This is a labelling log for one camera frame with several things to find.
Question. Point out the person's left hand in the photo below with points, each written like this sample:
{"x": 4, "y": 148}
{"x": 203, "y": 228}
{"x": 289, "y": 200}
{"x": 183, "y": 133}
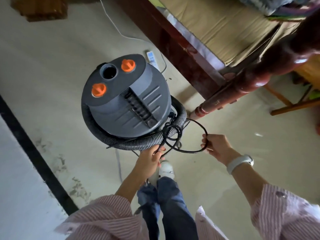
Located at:
{"x": 146, "y": 163}

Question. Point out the person's right fingers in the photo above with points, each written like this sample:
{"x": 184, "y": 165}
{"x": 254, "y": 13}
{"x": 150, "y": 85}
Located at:
{"x": 206, "y": 143}

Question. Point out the person's right forearm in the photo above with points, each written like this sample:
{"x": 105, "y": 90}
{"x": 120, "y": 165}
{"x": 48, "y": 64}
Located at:
{"x": 247, "y": 183}

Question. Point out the blue jeans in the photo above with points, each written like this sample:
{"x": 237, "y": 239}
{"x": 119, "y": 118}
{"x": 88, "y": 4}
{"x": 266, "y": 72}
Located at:
{"x": 172, "y": 209}

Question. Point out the brown wooden stool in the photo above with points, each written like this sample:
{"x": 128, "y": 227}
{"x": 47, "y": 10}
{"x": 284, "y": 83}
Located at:
{"x": 295, "y": 106}

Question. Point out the grey canister vacuum cleaner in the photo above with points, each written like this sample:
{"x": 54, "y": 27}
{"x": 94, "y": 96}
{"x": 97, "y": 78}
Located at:
{"x": 130, "y": 97}

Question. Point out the person's right hand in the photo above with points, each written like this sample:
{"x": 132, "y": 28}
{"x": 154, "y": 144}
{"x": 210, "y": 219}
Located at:
{"x": 220, "y": 147}

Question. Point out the white wristband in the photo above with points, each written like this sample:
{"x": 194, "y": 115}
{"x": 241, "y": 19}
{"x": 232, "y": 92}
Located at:
{"x": 238, "y": 162}

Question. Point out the beige cardboard sheet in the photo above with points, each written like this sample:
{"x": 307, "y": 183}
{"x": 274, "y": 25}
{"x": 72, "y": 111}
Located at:
{"x": 220, "y": 24}

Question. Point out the grey blanket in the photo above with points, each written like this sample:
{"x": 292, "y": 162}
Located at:
{"x": 270, "y": 3}

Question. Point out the white shoe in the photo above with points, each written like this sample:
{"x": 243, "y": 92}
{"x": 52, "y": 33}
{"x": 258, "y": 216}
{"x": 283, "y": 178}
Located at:
{"x": 167, "y": 169}

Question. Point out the person's left fingers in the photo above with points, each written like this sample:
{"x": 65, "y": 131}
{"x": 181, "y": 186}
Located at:
{"x": 158, "y": 157}

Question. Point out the person's left forearm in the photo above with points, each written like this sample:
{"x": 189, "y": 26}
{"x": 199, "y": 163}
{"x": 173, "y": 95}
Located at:
{"x": 128, "y": 186}

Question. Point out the white remote control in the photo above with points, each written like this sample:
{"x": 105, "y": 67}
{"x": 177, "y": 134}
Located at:
{"x": 152, "y": 59}

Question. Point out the dark red wooden bed frame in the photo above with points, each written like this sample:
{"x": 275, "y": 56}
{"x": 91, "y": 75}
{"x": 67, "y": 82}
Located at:
{"x": 175, "y": 47}

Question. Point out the brown wooden furniture piece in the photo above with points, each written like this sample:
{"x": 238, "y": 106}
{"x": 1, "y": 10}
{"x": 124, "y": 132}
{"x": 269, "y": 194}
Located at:
{"x": 40, "y": 7}

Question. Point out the pink striped shirt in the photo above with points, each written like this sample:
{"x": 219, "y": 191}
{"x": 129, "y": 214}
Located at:
{"x": 105, "y": 218}

